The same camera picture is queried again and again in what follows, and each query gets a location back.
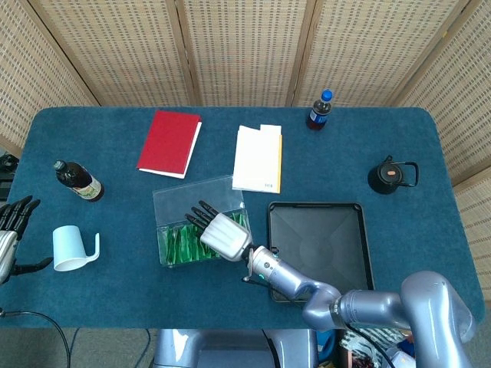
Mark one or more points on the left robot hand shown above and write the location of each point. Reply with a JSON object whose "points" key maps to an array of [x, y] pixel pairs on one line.
{"points": [[7, 245]]}

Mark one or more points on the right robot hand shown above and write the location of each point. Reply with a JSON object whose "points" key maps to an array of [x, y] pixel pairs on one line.
{"points": [[226, 237]]}

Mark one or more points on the transparent plastic box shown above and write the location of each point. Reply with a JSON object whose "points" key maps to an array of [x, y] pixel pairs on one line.
{"points": [[184, 195]]}

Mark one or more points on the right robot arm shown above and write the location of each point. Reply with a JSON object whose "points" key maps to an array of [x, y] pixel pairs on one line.
{"points": [[383, 306]]}

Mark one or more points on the row of green tea packets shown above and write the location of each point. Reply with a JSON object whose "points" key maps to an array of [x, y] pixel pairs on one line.
{"points": [[180, 245]]}

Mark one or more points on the black plastic tray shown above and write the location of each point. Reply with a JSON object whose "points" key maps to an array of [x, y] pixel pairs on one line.
{"points": [[318, 245]]}

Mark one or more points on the brown sauce bottle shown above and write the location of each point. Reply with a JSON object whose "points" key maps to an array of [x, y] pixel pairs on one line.
{"points": [[80, 182]]}

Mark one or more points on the white plastic mug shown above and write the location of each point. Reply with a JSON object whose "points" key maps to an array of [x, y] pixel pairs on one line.
{"points": [[71, 249]]}

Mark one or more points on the black device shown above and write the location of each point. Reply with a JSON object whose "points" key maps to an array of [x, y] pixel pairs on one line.
{"points": [[5, 180]]}

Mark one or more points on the white paper pad yellow edge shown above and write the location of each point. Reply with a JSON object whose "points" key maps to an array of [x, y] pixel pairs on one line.
{"points": [[255, 157]]}

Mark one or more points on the red notebook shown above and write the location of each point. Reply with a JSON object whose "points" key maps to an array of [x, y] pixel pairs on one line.
{"points": [[169, 143]]}

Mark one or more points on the grey robot torso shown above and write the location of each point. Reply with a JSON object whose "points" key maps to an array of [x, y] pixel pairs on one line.
{"points": [[230, 350]]}

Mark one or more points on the blue tablecloth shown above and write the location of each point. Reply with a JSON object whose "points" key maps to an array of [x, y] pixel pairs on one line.
{"points": [[115, 299]]}

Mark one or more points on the cola bottle blue cap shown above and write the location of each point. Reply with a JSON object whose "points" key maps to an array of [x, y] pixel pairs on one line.
{"points": [[318, 117]]}

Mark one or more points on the black teapot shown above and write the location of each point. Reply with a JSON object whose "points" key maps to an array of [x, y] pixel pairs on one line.
{"points": [[387, 178]]}

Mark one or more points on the woven folding screen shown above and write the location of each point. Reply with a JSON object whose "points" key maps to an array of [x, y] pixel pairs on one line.
{"points": [[245, 50]]}

